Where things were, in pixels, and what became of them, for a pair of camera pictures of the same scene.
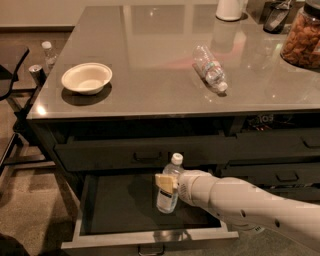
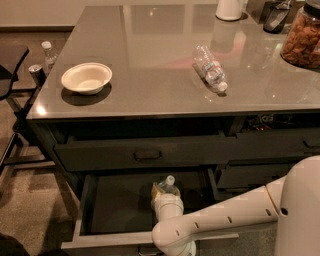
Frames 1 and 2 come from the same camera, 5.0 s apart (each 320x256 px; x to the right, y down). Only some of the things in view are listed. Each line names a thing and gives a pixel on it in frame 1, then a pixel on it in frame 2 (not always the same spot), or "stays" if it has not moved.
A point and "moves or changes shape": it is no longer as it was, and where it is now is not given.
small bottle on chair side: (49, 55) stays
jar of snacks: (301, 45) stays
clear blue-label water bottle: (168, 202) moves or changes shape
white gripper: (189, 187) → (165, 200)
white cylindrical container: (229, 10) stays
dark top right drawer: (278, 143) stays
